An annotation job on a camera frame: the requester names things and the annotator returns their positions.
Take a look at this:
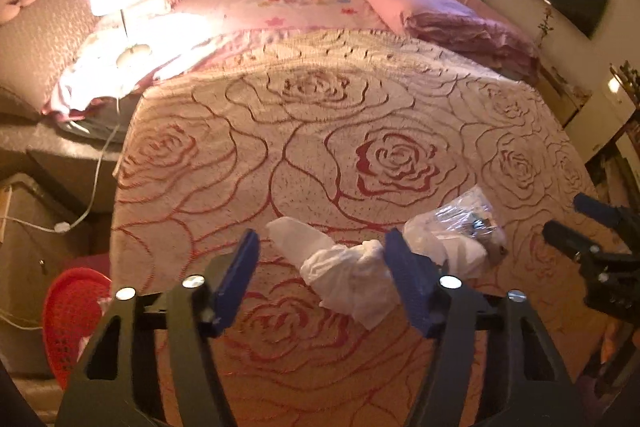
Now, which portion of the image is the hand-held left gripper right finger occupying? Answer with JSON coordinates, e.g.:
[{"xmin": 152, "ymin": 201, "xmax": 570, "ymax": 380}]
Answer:
[{"xmin": 384, "ymin": 228, "xmax": 576, "ymax": 427}]

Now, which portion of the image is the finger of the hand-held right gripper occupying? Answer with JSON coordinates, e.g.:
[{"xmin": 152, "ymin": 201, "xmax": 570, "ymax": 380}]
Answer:
[
  {"xmin": 572, "ymin": 192, "xmax": 635, "ymax": 230},
  {"xmin": 542, "ymin": 219, "xmax": 608, "ymax": 264}
]

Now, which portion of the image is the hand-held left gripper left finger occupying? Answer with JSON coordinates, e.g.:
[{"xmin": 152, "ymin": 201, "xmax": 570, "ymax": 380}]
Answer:
[{"xmin": 55, "ymin": 228, "xmax": 261, "ymax": 427}]

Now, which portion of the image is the white tissue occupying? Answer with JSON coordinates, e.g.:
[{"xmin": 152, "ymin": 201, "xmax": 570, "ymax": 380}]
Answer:
[{"xmin": 267, "ymin": 217, "xmax": 403, "ymax": 329}]

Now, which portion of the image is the clear plastic bag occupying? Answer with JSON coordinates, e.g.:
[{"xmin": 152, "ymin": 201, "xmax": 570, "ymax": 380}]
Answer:
[{"xmin": 402, "ymin": 186, "xmax": 507, "ymax": 280}]

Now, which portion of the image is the red plastic mesh basket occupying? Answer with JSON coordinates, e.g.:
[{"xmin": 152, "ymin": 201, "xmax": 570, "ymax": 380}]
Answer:
[{"xmin": 42, "ymin": 268, "xmax": 113, "ymax": 390}]

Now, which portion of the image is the white cabinet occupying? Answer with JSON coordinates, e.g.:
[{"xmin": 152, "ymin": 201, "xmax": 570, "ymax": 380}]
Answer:
[{"xmin": 539, "ymin": 52, "xmax": 640, "ymax": 160}]

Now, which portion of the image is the rose pattern blanket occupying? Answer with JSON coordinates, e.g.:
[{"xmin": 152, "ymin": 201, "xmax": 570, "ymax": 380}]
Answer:
[{"xmin": 111, "ymin": 29, "xmax": 608, "ymax": 427}]

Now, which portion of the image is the thin potted plant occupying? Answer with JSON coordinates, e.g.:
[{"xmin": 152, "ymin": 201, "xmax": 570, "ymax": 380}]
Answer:
[{"xmin": 536, "ymin": 1, "xmax": 557, "ymax": 55}]

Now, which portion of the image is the brown upholstered nightstand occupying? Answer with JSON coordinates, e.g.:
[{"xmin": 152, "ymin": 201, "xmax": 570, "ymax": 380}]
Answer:
[{"xmin": 0, "ymin": 172, "xmax": 103, "ymax": 375}]

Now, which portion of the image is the pink floral pillow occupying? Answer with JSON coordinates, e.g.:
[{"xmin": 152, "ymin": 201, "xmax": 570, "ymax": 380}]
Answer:
[{"xmin": 42, "ymin": 0, "xmax": 236, "ymax": 116}]

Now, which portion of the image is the pink folded quilt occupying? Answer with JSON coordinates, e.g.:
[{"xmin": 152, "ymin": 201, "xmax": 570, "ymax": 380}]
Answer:
[{"xmin": 307, "ymin": 0, "xmax": 542, "ymax": 82}]

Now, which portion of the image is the brown headboard cushion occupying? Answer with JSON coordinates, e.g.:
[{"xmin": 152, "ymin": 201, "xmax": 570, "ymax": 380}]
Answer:
[{"xmin": 0, "ymin": 0, "xmax": 103, "ymax": 110}]

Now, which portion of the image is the pink plush toy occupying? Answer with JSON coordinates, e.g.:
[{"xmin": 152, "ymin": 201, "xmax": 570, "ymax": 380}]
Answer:
[{"xmin": 0, "ymin": 0, "xmax": 40, "ymax": 25}]

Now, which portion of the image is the white lamp cable with switch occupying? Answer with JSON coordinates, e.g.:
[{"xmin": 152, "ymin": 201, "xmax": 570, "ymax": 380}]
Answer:
[{"xmin": 0, "ymin": 66, "xmax": 123, "ymax": 235}]

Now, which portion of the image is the brown upholstered bed frame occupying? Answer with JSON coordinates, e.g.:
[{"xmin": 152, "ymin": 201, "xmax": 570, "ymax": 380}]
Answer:
[{"xmin": 0, "ymin": 97, "xmax": 128, "ymax": 220}]

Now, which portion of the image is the white charging cable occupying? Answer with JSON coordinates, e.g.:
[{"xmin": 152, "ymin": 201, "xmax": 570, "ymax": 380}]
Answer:
[{"xmin": 0, "ymin": 307, "xmax": 43, "ymax": 332}]

